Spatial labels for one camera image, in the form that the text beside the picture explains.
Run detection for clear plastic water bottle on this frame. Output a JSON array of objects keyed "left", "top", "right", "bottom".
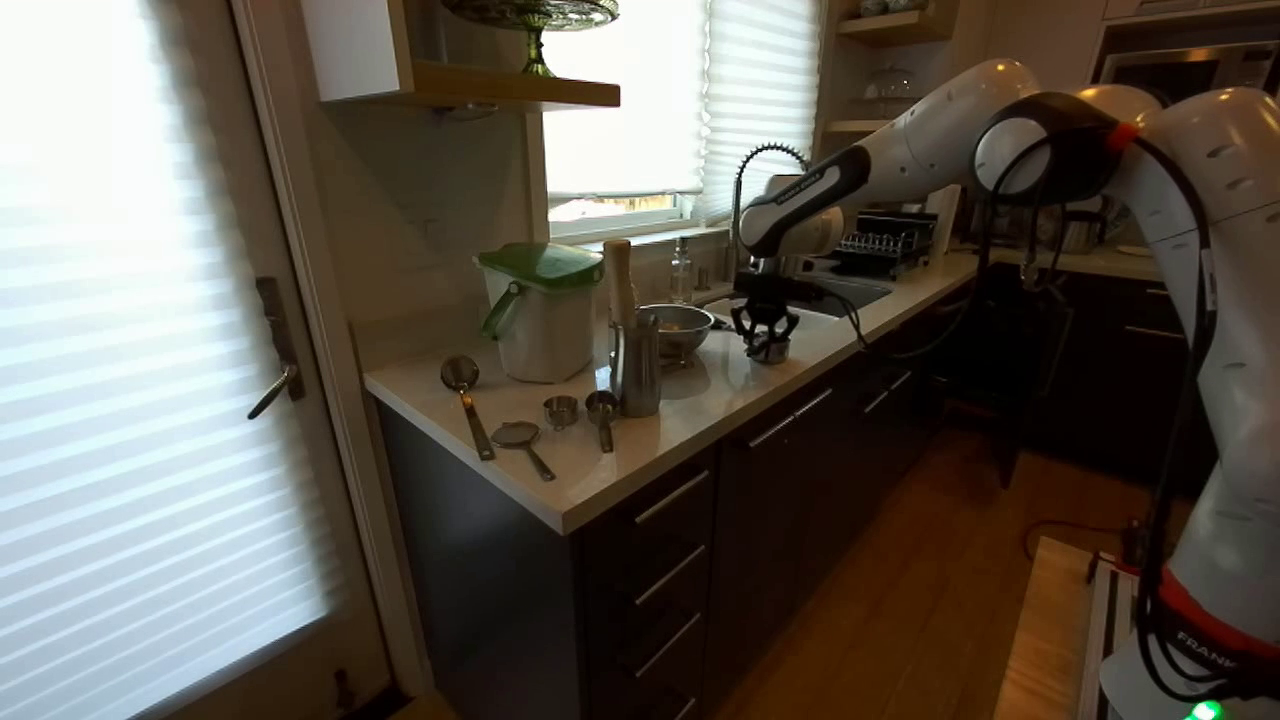
[{"left": 663, "top": 232, "right": 698, "bottom": 311}]

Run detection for large round measuring spoon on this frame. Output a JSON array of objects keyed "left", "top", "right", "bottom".
[{"left": 436, "top": 349, "right": 498, "bottom": 462}]

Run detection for glass door with white blind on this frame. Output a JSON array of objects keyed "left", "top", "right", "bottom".
[{"left": 0, "top": 0, "right": 405, "bottom": 720}]

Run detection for green glass cake stand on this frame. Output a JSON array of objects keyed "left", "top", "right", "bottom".
[{"left": 436, "top": 0, "right": 623, "bottom": 78}]

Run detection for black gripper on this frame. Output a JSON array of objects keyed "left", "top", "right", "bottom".
[{"left": 728, "top": 261, "right": 804, "bottom": 363}]

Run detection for window with white frame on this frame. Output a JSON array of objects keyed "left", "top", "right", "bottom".
[{"left": 536, "top": 0, "right": 829, "bottom": 249}]

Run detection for tall silver steel cup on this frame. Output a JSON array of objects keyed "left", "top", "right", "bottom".
[{"left": 613, "top": 303, "right": 669, "bottom": 421}]

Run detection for dark back wall cabinets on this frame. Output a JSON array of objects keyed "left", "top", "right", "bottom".
[{"left": 1030, "top": 269, "right": 1203, "bottom": 499}]

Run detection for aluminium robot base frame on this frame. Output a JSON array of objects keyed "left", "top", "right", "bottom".
[{"left": 1074, "top": 541, "right": 1166, "bottom": 720}]

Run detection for metal door handle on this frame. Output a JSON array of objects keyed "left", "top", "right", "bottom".
[{"left": 243, "top": 271, "right": 306, "bottom": 423}]

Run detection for steel faucet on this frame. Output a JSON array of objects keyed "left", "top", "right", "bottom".
[{"left": 728, "top": 141, "right": 813, "bottom": 261}]

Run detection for open wooden shelves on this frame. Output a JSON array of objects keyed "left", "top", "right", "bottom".
[{"left": 819, "top": 0, "right": 969, "bottom": 141}]

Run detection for flat round measuring spoon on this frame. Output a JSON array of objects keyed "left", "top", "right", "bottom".
[{"left": 486, "top": 414, "right": 560, "bottom": 484}]

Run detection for steel mixing bowl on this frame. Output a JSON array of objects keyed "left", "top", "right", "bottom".
[{"left": 635, "top": 299, "right": 719, "bottom": 372}]

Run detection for white container with green lid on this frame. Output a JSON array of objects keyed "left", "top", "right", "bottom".
[{"left": 471, "top": 238, "right": 613, "bottom": 388}]

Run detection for black dish rack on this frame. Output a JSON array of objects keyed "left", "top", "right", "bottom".
[{"left": 833, "top": 207, "right": 945, "bottom": 283}]

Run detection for wooden platform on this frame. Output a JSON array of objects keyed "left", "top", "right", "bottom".
[{"left": 988, "top": 531, "right": 1111, "bottom": 720}]

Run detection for dark sink cabinet door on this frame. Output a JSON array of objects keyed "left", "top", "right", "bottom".
[{"left": 845, "top": 333, "right": 939, "bottom": 499}]

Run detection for dark drawer cabinet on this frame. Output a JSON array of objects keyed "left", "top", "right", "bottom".
[{"left": 374, "top": 400, "right": 722, "bottom": 720}]

